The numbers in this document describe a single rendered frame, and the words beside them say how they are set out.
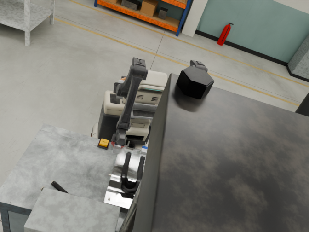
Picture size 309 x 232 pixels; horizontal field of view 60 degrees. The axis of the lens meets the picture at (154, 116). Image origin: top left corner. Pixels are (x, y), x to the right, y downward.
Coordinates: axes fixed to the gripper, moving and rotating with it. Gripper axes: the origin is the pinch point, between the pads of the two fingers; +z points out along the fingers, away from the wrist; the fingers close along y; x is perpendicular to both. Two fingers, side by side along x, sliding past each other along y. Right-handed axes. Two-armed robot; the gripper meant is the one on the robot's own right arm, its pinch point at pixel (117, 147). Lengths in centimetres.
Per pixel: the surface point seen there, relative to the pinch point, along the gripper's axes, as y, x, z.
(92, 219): 1, -81, -58
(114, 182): 4.3, -28.1, 1.7
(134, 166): 15.1, -8.8, 6.9
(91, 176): -12.5, -20.8, 12.8
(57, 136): -46.8, 6.5, 13.0
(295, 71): 351, 452, 135
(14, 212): -52, -53, 22
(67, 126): -70, 90, 99
